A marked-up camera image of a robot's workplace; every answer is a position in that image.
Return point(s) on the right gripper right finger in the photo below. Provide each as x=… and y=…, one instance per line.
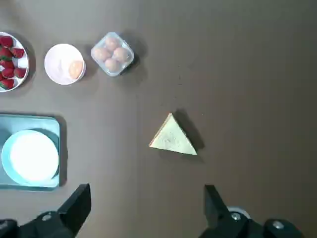
x=215, y=210

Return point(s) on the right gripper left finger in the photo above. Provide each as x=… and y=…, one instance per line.
x=74, y=205

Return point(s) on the triangular white bread sandwich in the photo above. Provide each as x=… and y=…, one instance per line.
x=173, y=138

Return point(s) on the light blue plate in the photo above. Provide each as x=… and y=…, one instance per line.
x=32, y=158

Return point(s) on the grey rectangular tray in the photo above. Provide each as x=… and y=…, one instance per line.
x=24, y=122

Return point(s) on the white round plate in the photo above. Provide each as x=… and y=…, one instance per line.
x=22, y=62

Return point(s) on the brown egg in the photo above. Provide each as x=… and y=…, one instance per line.
x=111, y=64
x=120, y=54
x=76, y=69
x=111, y=42
x=101, y=53

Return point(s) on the clear plastic egg box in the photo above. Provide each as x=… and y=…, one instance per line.
x=123, y=60

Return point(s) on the red strawberry pile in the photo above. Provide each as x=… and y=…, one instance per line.
x=7, y=53

